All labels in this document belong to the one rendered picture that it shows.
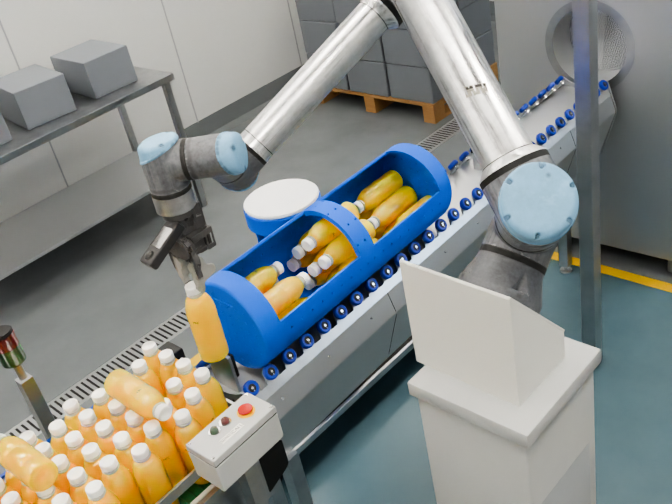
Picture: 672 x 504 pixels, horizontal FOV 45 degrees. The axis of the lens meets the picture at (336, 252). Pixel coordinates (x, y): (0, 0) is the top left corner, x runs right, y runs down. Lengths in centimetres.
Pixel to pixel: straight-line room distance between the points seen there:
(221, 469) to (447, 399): 53
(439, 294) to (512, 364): 21
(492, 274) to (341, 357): 81
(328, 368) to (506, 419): 74
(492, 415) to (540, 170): 55
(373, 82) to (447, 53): 435
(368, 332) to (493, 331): 82
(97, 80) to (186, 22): 143
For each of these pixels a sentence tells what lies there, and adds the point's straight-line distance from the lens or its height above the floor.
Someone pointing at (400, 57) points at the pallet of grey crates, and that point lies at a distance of 575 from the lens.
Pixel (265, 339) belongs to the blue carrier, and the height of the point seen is 110.
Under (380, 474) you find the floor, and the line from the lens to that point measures 321.
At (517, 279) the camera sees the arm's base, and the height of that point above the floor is 137.
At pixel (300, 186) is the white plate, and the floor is 104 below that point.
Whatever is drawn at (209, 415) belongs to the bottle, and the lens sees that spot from 205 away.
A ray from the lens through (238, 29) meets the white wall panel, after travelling 648.
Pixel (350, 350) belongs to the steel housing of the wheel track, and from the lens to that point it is 243.
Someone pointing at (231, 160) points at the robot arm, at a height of 169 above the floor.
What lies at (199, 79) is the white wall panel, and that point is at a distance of 627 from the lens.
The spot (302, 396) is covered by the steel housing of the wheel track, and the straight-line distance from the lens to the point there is 232.
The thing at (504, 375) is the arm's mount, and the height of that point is 118.
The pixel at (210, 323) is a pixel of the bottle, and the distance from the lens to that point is 193.
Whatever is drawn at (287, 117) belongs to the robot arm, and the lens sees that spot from 183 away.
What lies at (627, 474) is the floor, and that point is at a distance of 316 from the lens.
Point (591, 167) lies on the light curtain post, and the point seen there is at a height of 94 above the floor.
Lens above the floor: 237
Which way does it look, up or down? 32 degrees down
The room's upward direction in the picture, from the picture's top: 13 degrees counter-clockwise
